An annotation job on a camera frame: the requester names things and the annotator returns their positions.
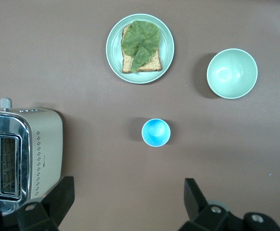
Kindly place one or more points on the brown toast slice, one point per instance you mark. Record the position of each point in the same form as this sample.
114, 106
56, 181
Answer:
151, 65

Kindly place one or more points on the plain blue cup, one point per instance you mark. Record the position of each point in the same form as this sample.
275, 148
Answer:
155, 132

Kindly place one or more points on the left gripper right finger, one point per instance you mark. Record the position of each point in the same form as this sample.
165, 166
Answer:
202, 216

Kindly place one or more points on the light green bowl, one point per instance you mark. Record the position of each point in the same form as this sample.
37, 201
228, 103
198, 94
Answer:
231, 74

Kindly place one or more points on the beige and chrome toaster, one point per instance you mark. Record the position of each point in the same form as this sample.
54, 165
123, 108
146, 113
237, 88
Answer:
45, 144

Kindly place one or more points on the green lettuce leaf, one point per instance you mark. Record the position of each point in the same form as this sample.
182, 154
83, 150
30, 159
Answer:
139, 41

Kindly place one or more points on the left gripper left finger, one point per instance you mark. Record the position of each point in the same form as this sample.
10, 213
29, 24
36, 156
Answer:
50, 209

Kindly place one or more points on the light green plate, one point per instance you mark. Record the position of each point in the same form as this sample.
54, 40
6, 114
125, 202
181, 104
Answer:
165, 60

